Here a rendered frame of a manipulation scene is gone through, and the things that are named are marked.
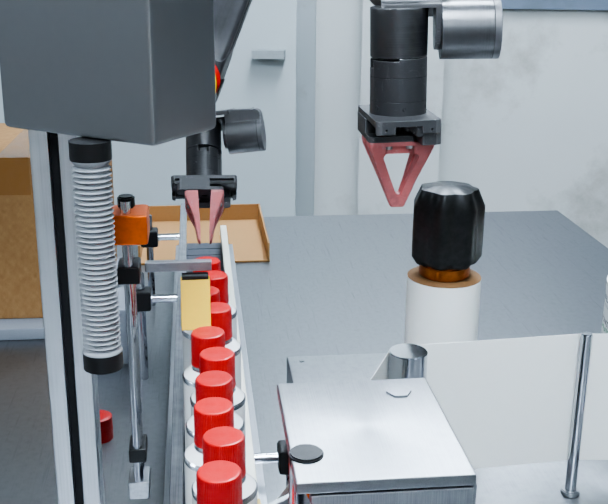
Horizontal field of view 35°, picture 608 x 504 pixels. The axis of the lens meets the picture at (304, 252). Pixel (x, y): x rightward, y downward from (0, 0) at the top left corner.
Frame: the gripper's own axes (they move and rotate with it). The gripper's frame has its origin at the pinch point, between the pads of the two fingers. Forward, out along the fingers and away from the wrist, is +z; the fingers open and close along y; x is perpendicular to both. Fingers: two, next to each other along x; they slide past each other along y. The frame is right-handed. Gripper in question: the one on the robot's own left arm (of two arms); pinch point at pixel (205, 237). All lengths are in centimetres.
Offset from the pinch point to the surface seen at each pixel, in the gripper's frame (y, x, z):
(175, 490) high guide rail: -3, -45, 45
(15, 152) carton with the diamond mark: -29.8, 2.2, -16.1
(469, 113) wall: 101, 175, -126
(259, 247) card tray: 11, 48, -19
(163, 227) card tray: -9, 61, -29
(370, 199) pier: 63, 191, -98
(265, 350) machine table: 9.2, 9.3, 15.5
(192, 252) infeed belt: -2.4, 33.0, -11.3
